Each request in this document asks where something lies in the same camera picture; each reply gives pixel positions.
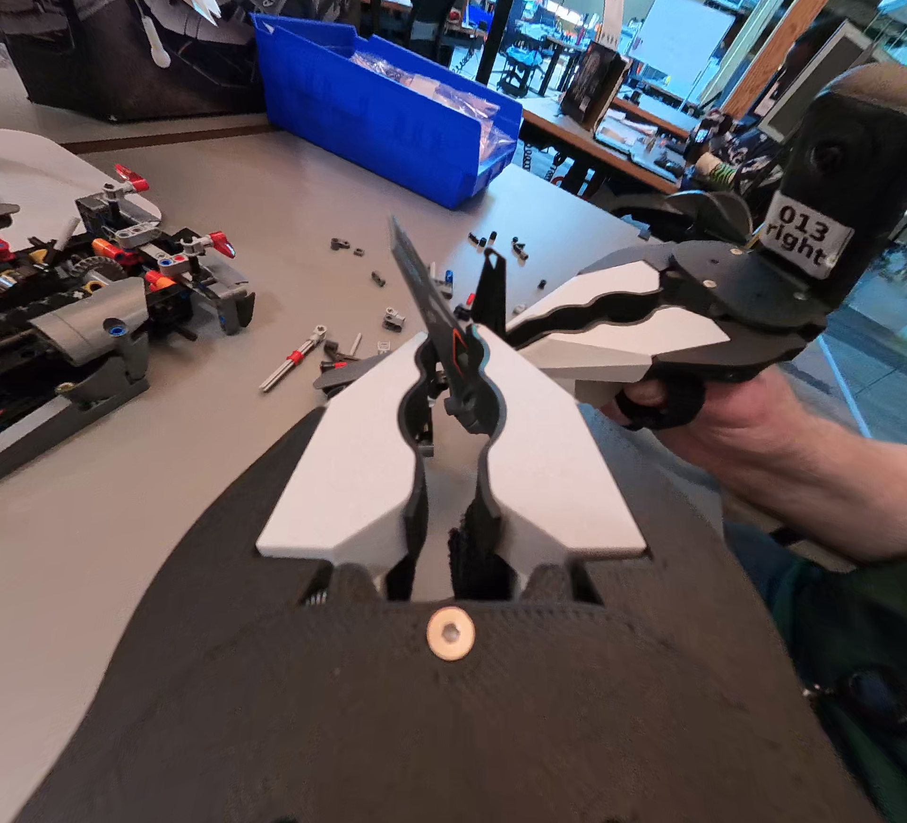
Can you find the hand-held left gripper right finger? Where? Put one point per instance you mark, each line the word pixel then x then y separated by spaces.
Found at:
pixel 560 476

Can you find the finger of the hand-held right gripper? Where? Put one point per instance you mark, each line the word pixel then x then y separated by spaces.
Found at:
pixel 623 348
pixel 609 281

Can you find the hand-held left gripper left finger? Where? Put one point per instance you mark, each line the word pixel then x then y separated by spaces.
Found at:
pixel 340 476

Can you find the grey black lego subassembly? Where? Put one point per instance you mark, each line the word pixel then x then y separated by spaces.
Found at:
pixel 347 375

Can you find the long black lego panel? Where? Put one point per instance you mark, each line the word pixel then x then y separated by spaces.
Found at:
pixel 425 299

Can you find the person's right forearm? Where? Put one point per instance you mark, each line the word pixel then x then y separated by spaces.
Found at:
pixel 836 483

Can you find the grey lego axle red bush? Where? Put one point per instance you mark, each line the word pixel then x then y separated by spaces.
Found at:
pixel 290 362

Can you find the scattered loose lego pieces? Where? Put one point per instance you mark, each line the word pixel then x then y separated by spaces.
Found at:
pixel 393 320

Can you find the black lego car chassis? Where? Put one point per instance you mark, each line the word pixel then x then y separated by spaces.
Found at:
pixel 92 327

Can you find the person's right hand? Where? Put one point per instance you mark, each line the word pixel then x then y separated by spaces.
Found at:
pixel 737 426

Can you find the person's blue jeans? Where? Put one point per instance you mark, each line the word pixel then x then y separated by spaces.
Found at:
pixel 751 554

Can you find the clear plastic bags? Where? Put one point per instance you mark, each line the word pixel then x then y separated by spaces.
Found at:
pixel 460 107

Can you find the grey monitor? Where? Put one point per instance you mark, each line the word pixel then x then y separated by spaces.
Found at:
pixel 822 79

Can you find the whiteboard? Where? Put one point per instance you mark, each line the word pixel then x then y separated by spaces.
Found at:
pixel 680 44

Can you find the blue plastic bin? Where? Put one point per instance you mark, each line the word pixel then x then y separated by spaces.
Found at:
pixel 368 122

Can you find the wooden post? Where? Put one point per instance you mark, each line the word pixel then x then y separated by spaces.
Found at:
pixel 801 8

